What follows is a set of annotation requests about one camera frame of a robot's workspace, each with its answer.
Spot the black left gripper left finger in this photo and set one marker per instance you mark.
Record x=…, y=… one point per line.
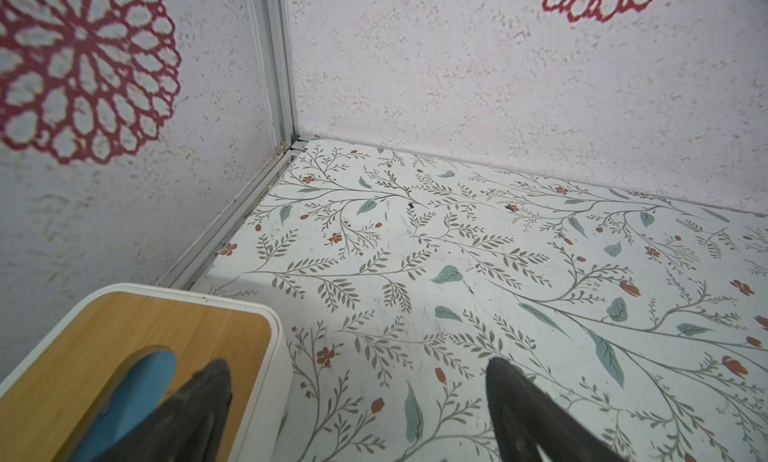
x=187, y=426

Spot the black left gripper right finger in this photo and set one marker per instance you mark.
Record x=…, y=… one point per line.
x=529, y=426

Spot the white wooden-top tissue box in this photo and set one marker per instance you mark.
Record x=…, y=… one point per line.
x=122, y=351

